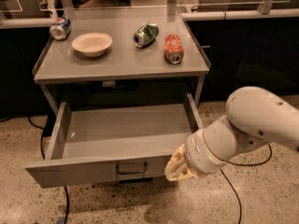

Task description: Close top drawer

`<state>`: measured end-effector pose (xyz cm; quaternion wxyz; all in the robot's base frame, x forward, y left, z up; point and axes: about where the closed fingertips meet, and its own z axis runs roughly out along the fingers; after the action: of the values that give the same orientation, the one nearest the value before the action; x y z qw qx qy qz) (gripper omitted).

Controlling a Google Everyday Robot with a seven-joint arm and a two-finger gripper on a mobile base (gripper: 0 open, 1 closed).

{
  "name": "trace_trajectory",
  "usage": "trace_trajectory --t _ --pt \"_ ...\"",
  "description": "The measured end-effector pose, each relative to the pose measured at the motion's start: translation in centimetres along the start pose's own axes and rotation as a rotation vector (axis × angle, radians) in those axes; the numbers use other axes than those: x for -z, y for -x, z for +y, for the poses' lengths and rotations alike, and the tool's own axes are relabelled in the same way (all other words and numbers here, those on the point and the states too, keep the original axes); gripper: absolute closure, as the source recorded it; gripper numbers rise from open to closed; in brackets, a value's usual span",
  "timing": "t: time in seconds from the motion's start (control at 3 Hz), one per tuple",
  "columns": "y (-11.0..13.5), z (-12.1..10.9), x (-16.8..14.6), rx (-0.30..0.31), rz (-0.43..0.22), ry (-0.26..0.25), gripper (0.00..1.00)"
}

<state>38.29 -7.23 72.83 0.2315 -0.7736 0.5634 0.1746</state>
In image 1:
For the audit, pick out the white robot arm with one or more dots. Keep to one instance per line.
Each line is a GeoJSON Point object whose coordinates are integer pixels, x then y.
{"type": "Point", "coordinates": [253, 117]}

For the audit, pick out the white paper bowl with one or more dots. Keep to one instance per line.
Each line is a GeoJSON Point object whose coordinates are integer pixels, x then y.
{"type": "Point", "coordinates": [92, 44]}

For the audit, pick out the white counter rail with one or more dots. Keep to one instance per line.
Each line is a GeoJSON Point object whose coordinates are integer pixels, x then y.
{"type": "Point", "coordinates": [239, 15]}

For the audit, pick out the orange soda can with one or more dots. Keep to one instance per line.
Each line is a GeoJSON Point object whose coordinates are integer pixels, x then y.
{"type": "Point", "coordinates": [173, 49]}

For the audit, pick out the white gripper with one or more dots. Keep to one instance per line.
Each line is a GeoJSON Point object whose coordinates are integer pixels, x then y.
{"type": "Point", "coordinates": [195, 152]}

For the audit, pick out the blue pepsi can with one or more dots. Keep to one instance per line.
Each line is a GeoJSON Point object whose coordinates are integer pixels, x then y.
{"type": "Point", "coordinates": [61, 28]}

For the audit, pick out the grey metal drawer cabinet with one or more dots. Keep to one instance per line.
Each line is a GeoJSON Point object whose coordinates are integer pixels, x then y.
{"type": "Point", "coordinates": [125, 75]}

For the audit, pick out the grey top drawer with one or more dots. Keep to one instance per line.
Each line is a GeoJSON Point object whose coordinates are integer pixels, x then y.
{"type": "Point", "coordinates": [106, 145]}

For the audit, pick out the green soda can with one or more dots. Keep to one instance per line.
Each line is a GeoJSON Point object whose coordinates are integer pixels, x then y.
{"type": "Point", "coordinates": [146, 34]}

